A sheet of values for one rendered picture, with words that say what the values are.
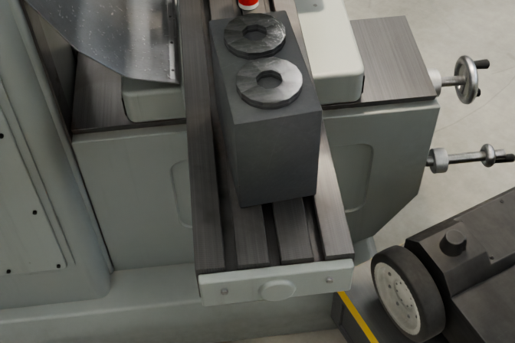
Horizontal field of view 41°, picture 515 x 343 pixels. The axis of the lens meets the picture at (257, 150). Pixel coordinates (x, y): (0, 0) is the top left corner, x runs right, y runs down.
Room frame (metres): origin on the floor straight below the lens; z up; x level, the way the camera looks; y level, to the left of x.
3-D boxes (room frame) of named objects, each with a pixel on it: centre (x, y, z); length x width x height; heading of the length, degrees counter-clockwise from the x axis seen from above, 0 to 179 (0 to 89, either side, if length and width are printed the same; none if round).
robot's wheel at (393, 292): (0.69, -0.30, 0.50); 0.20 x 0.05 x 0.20; 26
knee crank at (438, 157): (1.04, -0.51, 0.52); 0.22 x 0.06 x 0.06; 95
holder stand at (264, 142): (0.72, -0.01, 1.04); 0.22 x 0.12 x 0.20; 10
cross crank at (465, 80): (1.17, -0.46, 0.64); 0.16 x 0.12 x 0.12; 95
